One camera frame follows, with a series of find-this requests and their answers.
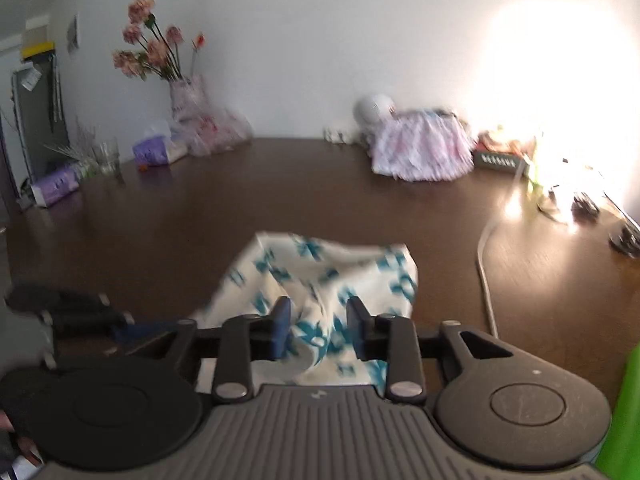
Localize person's left hand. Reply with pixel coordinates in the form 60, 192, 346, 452
0, 410, 41, 465

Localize phone holder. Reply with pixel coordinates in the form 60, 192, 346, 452
609, 220, 640, 257

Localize drinking glass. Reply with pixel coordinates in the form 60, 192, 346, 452
92, 137, 123, 178

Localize thick white cable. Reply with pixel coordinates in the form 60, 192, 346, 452
476, 160, 531, 337

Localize pale bottle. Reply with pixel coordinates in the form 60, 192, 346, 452
525, 135, 547, 211

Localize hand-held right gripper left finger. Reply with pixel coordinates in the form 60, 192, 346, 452
127, 296, 292, 403

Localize pink ruffled garment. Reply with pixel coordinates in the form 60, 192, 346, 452
370, 107, 475, 182

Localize white robot speaker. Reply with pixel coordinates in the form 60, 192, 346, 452
354, 93, 396, 148

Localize dark labelled box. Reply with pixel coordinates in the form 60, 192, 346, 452
472, 147, 526, 171

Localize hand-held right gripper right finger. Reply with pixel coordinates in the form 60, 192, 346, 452
346, 296, 515, 403

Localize artificial rose bouquet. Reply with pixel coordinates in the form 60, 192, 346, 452
112, 0, 207, 82

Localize purple wipes packet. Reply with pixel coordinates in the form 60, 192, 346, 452
31, 165, 81, 208

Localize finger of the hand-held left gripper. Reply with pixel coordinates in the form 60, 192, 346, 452
50, 307, 173, 349
6, 285, 108, 312

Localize green box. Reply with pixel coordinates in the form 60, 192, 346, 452
595, 342, 640, 480

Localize dark cabinet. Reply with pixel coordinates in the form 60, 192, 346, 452
11, 57, 71, 183

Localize clear plastic bag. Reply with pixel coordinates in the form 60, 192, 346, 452
172, 105, 254, 156

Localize dried twigs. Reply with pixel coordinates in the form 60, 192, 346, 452
42, 117, 101, 176

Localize small electronic device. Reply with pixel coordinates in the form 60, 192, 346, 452
570, 192, 601, 216

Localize patterned flower vase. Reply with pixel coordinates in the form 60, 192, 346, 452
169, 75, 208, 121

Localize white teal floral garment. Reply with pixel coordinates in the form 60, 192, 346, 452
192, 231, 420, 393

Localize purple tissue pack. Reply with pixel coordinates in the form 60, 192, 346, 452
132, 122, 188, 166

